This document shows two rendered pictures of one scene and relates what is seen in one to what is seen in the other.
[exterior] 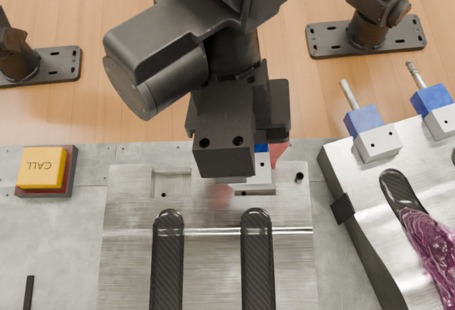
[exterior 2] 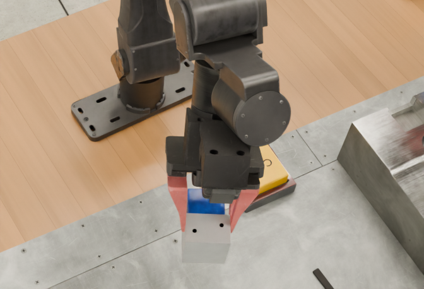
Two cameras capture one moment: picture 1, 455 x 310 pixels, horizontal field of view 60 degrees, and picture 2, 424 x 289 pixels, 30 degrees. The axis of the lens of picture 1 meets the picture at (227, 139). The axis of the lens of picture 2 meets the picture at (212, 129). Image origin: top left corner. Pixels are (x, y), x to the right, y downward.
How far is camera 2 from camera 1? 0.84 m
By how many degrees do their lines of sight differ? 24
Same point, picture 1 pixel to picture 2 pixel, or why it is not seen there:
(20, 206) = (252, 219)
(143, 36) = not seen: outside the picture
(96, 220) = (334, 200)
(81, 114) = not seen: hidden behind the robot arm
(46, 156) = not seen: hidden behind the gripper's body
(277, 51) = (372, 2)
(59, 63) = (179, 79)
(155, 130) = (321, 106)
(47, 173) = (274, 168)
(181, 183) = (407, 120)
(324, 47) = not seen: outside the picture
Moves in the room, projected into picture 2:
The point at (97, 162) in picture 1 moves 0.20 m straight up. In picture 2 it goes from (293, 153) to (323, 62)
